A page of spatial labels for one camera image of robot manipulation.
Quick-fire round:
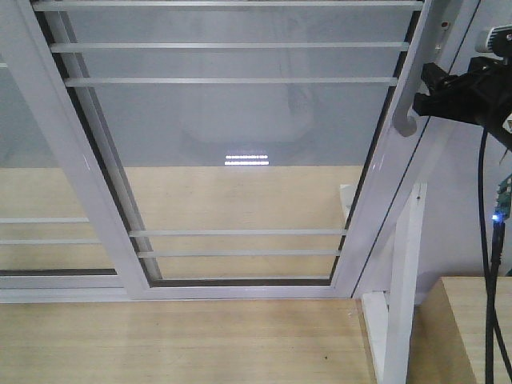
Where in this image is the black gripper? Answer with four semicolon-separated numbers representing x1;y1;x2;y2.
412;56;511;124

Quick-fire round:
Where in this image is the grey door handle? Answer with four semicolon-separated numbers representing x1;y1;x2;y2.
392;1;462;137

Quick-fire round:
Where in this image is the white sliding glass door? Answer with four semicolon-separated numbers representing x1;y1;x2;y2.
1;1;446;300

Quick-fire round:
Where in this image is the door lock plate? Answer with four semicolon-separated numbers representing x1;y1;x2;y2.
434;21;451;54

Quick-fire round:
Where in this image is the green circuit board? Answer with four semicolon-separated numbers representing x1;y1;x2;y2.
492;174;511;222

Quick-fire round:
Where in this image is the light wooden box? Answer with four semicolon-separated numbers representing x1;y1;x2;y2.
410;275;512;384

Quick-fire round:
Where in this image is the plywood base board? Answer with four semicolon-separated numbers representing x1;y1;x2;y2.
0;166;379;384

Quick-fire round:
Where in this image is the fixed white glass panel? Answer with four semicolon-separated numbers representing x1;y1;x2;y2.
1;61;126;300

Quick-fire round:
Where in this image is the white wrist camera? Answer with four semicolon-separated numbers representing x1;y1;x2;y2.
474;24;511;57

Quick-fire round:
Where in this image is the white front support bracket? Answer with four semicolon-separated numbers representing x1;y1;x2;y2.
362;183;427;383

